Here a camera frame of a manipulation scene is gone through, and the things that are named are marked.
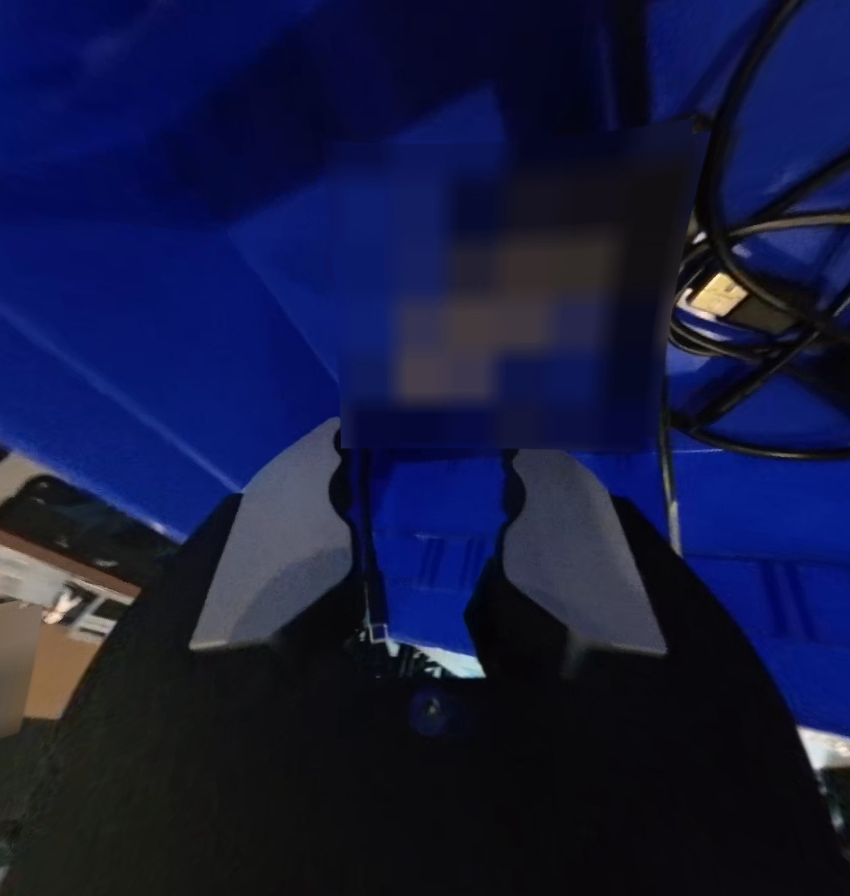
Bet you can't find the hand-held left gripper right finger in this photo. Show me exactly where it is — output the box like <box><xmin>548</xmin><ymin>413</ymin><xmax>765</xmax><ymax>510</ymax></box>
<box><xmin>493</xmin><ymin>450</ymin><xmax>669</xmax><ymax>674</ymax></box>

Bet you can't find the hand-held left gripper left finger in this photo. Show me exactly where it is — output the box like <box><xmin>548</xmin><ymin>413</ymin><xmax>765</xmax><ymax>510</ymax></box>
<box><xmin>189</xmin><ymin>419</ymin><xmax>361</xmax><ymax>652</ymax></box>

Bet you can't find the blue plastic bin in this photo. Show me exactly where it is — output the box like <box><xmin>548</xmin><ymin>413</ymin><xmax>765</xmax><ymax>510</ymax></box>
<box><xmin>0</xmin><ymin>0</ymin><xmax>850</xmax><ymax>757</ymax></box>

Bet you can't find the black usb cable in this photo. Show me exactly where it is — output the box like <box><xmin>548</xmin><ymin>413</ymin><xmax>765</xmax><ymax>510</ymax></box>
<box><xmin>659</xmin><ymin>0</ymin><xmax>850</xmax><ymax>554</ymax></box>

